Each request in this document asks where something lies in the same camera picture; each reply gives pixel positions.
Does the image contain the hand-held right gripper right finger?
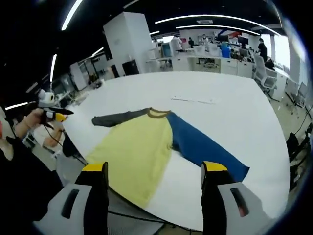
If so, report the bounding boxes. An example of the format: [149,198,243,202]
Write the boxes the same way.
[200,161,276,235]

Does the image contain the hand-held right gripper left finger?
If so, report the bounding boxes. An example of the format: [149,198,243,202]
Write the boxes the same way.
[33,161,110,235]

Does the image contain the yellow grey blue garment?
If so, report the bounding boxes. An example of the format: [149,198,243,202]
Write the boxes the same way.
[85,107,251,209]

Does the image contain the person's left hand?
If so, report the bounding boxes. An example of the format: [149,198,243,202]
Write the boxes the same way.
[23,109,45,129]

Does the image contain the person's dark clothing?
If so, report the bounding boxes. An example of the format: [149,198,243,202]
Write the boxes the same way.
[0,137,65,235]

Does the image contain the black cabinet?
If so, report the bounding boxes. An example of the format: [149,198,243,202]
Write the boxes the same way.
[122,59,140,76]

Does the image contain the ceiling light strip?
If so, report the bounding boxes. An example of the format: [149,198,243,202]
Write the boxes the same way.
[155,14,281,37]
[61,0,84,32]
[175,23,260,37]

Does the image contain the black tripod stand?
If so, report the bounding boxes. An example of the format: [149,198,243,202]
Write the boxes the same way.
[285,121,313,177]

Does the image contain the teal monitor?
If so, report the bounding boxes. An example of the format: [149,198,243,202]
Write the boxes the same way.
[161,44,174,59]

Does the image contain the white office chair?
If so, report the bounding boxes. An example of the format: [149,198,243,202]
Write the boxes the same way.
[252,53,279,95]

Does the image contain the blue container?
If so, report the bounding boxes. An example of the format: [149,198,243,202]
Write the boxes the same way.
[220,45,232,59]

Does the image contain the black cable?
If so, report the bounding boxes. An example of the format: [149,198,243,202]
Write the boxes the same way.
[43,121,65,146]

